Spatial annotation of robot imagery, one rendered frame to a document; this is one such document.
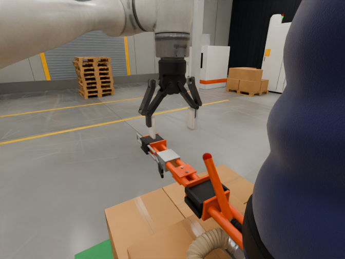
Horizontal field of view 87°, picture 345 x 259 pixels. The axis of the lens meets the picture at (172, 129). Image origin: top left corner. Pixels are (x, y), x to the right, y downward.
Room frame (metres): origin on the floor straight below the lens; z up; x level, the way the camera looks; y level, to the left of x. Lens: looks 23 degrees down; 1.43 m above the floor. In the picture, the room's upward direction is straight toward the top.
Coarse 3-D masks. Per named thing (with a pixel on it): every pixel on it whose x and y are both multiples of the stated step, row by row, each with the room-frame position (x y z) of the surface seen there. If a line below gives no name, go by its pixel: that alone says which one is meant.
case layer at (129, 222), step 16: (224, 176) 1.16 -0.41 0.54; (240, 176) 1.16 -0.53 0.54; (160, 192) 0.99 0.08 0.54; (176, 192) 0.99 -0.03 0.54; (240, 192) 0.99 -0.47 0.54; (112, 208) 0.85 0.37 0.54; (128, 208) 0.85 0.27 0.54; (144, 208) 0.85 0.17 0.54; (160, 208) 0.85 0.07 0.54; (176, 208) 0.85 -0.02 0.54; (112, 224) 0.73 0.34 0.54; (128, 224) 0.73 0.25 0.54; (144, 224) 0.73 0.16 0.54; (160, 224) 0.73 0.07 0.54; (112, 240) 0.65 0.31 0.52; (128, 240) 0.64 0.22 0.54
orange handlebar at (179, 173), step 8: (152, 152) 0.61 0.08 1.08; (176, 160) 0.54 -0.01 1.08; (168, 168) 0.50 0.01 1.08; (176, 168) 0.49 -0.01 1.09; (184, 168) 0.49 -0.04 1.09; (192, 168) 0.49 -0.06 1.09; (176, 176) 0.46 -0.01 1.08; (184, 176) 0.45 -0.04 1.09; (192, 176) 0.46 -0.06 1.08; (184, 184) 0.42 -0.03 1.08; (232, 208) 0.33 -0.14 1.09; (216, 216) 0.31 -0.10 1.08; (240, 216) 0.30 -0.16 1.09; (224, 224) 0.29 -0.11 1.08; (240, 224) 0.29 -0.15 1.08; (232, 232) 0.27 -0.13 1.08; (240, 240) 0.25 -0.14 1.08
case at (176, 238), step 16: (240, 208) 0.46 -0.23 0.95; (176, 224) 0.40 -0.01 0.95; (192, 224) 0.40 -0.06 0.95; (208, 224) 0.40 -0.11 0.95; (144, 240) 0.35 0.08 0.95; (160, 240) 0.35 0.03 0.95; (176, 240) 0.35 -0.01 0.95; (192, 240) 0.35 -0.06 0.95; (128, 256) 0.32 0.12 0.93; (144, 256) 0.30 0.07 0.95; (160, 256) 0.30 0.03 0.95; (176, 256) 0.30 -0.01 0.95; (208, 256) 0.30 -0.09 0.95; (224, 256) 0.30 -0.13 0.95
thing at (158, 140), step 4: (144, 136) 0.70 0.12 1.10; (148, 136) 0.70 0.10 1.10; (156, 136) 0.70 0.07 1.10; (160, 136) 0.70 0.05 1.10; (148, 140) 0.66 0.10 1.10; (152, 140) 0.66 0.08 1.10; (156, 140) 0.66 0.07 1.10; (160, 140) 0.67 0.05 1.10; (164, 140) 0.67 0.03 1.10; (152, 144) 0.64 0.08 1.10; (156, 144) 0.65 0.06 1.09; (160, 144) 0.66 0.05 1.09; (164, 144) 0.67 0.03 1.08; (156, 148) 0.65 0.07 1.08
